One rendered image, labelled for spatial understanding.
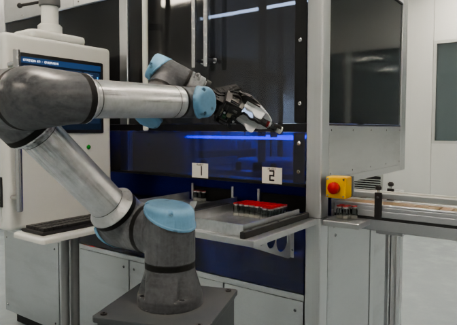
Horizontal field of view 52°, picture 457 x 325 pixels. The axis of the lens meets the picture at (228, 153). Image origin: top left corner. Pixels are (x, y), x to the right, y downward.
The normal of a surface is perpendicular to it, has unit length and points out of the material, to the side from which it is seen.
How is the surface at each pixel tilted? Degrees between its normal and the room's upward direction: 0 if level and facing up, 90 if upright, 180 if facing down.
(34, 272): 90
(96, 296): 90
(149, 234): 90
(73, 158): 91
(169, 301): 73
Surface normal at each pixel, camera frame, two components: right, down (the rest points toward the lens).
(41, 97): 0.28, 0.12
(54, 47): 0.80, 0.04
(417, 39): -0.58, 0.04
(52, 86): 0.41, -0.24
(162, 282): -0.10, -0.25
